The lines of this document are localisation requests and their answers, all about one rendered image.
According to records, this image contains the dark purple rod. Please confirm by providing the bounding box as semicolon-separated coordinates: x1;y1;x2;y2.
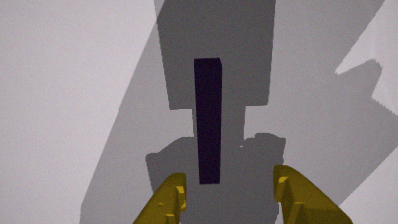
194;58;222;184

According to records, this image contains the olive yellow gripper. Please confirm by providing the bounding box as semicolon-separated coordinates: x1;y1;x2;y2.
133;165;353;224

